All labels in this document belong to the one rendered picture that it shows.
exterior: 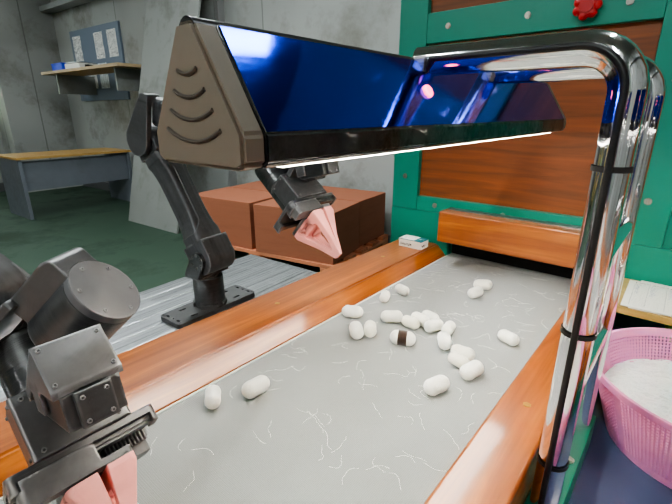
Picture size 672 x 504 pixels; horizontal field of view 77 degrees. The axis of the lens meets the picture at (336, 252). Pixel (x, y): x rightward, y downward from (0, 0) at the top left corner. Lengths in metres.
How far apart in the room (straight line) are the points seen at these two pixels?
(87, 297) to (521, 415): 0.42
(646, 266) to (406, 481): 0.64
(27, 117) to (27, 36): 1.04
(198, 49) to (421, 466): 0.40
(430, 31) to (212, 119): 0.86
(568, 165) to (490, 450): 0.63
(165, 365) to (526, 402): 0.43
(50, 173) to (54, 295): 5.13
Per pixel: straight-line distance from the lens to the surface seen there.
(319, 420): 0.51
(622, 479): 0.63
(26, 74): 7.40
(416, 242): 0.99
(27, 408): 0.39
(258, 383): 0.54
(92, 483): 0.38
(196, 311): 0.92
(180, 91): 0.25
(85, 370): 0.33
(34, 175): 5.45
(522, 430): 0.49
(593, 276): 0.37
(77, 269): 0.37
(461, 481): 0.43
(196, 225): 0.87
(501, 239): 0.92
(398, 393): 0.55
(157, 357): 0.61
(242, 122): 0.21
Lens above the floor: 1.07
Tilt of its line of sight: 18 degrees down
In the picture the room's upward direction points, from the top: straight up
